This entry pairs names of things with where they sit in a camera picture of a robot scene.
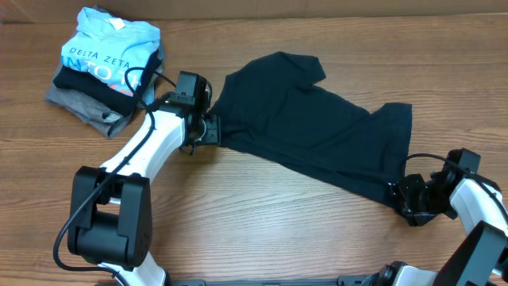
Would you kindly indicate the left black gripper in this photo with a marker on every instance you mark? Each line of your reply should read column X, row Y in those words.
column 214, row 133

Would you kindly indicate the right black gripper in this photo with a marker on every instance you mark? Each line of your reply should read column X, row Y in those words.
column 407, row 197

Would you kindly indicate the dark teal t-shirt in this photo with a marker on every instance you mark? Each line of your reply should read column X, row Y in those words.
column 273, row 108

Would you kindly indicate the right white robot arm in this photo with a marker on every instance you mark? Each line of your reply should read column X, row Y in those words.
column 482, row 253

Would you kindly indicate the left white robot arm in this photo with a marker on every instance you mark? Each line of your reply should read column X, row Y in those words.
column 110, row 224

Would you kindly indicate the grey folded garment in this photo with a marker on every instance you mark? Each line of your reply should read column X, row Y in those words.
column 94, row 113

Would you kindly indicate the black folded garment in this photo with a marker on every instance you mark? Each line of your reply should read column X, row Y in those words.
column 119, row 101

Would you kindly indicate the light blue folded t-shirt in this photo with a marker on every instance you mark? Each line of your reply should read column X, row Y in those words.
column 112, row 49

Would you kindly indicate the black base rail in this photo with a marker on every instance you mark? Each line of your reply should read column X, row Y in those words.
column 278, row 283

